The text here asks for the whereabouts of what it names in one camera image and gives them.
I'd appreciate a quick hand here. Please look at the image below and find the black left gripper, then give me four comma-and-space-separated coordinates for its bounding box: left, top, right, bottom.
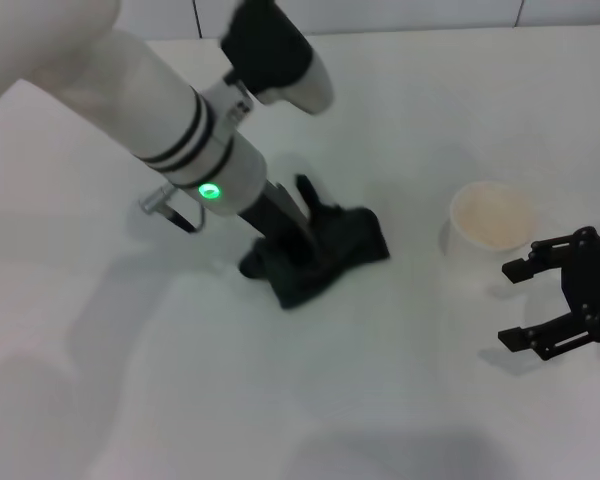
237, 179, 327, 272

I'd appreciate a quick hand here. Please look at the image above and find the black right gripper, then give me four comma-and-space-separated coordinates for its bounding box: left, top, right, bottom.
496, 225, 600, 363

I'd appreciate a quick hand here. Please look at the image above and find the dark blue rag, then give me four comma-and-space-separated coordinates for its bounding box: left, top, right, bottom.
238, 173, 392, 312

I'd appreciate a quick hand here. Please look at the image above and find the white paper cup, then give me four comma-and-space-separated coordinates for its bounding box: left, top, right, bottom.
440, 181, 539, 257

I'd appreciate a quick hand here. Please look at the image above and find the silver plug with black cable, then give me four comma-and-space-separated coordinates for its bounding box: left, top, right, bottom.
138, 183, 204, 234

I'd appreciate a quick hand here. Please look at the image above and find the left wrist camera housing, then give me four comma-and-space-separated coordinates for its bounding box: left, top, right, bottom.
219, 0, 337, 117

